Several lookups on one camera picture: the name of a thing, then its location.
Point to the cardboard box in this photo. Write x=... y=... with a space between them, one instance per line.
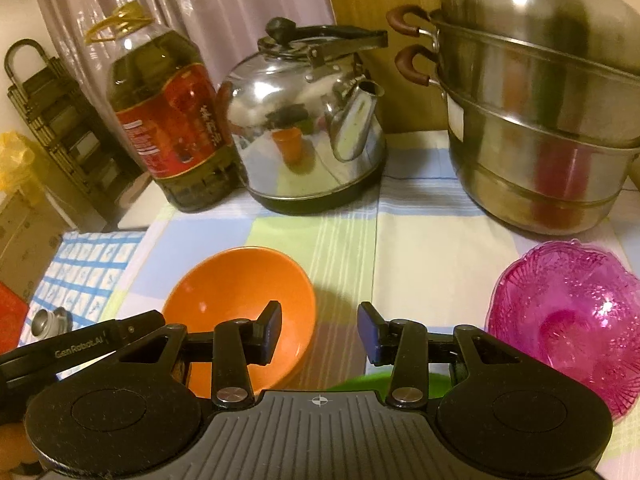
x=25 y=240

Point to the stainless steel steamer pot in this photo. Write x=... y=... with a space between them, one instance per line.
x=525 y=110

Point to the dark folding rack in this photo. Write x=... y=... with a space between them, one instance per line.
x=60 y=110

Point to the pale pink curtain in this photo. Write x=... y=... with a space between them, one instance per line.
x=200 y=0

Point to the small metal lidded jar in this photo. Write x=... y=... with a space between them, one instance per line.
x=50 y=322

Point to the small green bowl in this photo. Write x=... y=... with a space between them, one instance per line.
x=360 y=382

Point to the stainless steel kettle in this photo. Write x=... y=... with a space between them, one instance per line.
x=280 y=110

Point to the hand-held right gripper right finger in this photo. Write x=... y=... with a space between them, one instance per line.
x=367 y=332

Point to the pastel checked tablecloth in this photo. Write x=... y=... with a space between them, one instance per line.
x=425 y=260

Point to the orange bowl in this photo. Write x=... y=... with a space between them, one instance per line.
x=225 y=285

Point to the cooking oil bottle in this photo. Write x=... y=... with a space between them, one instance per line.
x=165 y=125

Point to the blue checked cloth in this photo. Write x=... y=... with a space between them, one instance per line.
x=90 y=265

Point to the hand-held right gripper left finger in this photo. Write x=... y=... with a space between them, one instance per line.
x=272 y=330

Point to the yellow plastic bag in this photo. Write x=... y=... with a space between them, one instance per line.
x=15 y=165

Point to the red flat object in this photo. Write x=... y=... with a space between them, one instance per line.
x=10 y=315

